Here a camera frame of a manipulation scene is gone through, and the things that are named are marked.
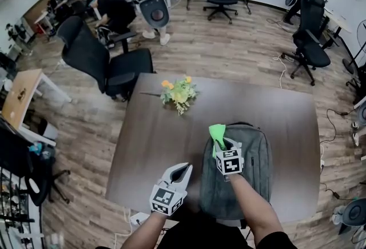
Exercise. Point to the yellow artificial flower bouquet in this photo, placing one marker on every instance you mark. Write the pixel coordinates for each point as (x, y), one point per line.
(178, 93)

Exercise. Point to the person's black shirt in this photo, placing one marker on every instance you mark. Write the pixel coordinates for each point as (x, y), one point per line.
(200, 233)

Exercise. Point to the white power strip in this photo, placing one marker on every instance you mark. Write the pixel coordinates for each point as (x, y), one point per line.
(322, 162)
(140, 217)

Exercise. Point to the white desk with black legs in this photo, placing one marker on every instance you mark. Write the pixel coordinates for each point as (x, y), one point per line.
(340, 20)

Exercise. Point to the person's left forearm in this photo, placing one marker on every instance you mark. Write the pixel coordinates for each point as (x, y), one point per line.
(143, 233)

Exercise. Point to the black railing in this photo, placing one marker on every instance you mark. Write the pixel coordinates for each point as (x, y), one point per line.
(17, 217)

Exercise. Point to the person's right forearm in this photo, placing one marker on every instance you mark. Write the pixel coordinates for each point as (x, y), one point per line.
(251, 202)

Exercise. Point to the small dark brown object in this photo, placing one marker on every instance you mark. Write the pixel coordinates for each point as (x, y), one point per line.
(20, 94)

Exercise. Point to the teal plastic bag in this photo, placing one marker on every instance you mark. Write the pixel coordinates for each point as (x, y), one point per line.
(37, 147)

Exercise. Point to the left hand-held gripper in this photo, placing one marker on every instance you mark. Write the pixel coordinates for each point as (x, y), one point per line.
(167, 199)

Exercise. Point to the light wooden desk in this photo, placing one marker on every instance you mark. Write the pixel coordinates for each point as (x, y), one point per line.
(28, 79)

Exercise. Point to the grey waste bin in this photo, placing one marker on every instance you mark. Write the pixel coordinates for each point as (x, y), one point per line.
(48, 131)

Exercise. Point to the black standing fan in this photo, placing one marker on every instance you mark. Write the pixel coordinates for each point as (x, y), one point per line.
(349, 66)

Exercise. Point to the green cloth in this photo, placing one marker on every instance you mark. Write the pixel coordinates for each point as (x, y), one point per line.
(216, 131)

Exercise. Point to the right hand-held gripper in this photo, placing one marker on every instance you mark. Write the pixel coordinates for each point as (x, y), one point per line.
(230, 162)

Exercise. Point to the grey backpack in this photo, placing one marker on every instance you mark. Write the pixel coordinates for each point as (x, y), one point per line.
(257, 162)

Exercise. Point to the black chair with white patch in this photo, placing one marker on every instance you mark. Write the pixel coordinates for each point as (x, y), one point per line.
(14, 153)

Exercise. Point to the red box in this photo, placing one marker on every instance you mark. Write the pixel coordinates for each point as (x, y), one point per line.
(41, 29)

